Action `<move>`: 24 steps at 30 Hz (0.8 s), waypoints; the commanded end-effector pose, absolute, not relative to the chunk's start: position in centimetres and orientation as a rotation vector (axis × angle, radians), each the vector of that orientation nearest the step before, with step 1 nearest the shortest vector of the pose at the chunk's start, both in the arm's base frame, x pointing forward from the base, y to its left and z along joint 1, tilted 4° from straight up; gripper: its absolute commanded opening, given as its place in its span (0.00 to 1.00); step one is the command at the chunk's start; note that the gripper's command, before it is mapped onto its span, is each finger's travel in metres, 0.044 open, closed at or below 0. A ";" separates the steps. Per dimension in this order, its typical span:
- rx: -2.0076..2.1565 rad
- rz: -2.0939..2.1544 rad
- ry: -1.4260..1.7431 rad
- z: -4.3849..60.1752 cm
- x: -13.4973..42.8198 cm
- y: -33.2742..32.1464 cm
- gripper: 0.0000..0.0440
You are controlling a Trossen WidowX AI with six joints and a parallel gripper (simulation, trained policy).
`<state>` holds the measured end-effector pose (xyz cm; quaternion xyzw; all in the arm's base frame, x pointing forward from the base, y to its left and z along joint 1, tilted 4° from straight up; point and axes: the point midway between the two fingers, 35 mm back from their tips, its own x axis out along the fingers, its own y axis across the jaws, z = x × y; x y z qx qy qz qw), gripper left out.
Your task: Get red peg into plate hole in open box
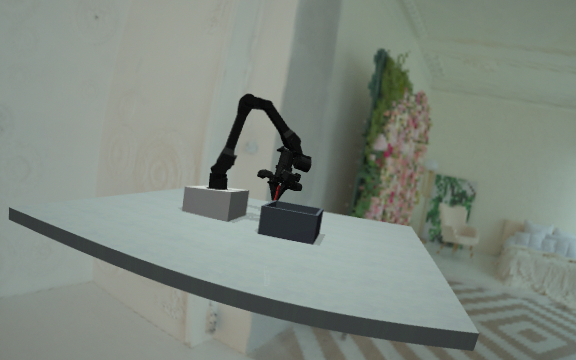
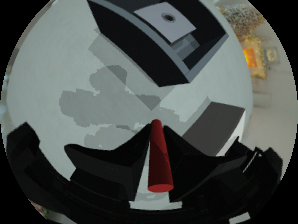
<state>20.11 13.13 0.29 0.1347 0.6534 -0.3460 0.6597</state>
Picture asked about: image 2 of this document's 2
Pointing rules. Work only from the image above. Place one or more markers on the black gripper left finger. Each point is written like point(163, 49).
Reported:
point(123, 165)

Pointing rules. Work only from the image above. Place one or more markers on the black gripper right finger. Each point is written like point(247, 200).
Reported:
point(191, 168)

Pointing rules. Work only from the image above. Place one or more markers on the red peg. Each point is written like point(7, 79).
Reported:
point(159, 176)

